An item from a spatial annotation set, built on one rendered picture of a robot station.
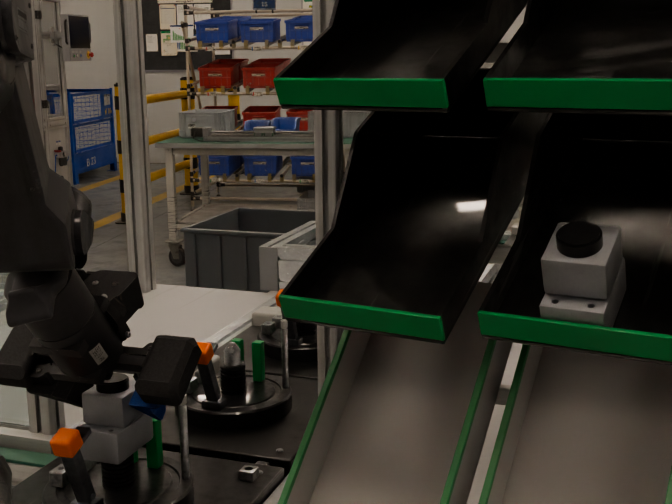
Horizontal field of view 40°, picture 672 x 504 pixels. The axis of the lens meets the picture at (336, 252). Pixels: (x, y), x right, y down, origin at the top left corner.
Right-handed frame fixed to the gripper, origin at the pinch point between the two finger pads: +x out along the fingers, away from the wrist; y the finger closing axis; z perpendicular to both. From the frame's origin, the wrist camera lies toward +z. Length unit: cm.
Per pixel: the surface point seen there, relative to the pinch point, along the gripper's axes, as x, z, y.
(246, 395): 21.7, 13.6, -2.2
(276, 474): 14.5, 0.9, -11.8
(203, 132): 306, 364, 228
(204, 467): 14.0, 0.3, -4.1
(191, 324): 71, 56, 38
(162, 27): 547, 810, 530
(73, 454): -3.4, -8.2, -0.9
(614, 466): -1.4, -2.0, -44.5
